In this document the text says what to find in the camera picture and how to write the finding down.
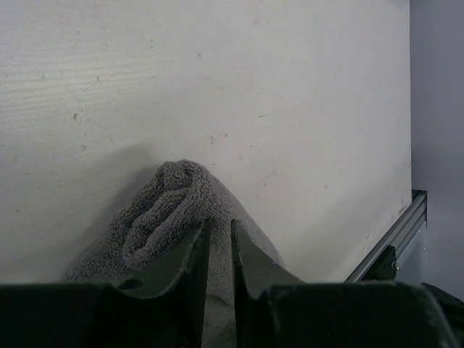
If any grey towel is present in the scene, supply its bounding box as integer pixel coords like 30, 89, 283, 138
63, 159, 283, 347

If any aluminium mounting rail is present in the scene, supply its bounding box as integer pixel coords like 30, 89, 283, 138
347, 190, 427, 284

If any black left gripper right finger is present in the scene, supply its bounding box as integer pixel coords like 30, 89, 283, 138
231, 220, 457, 347

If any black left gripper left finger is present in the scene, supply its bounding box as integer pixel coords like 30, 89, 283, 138
1, 221, 211, 347

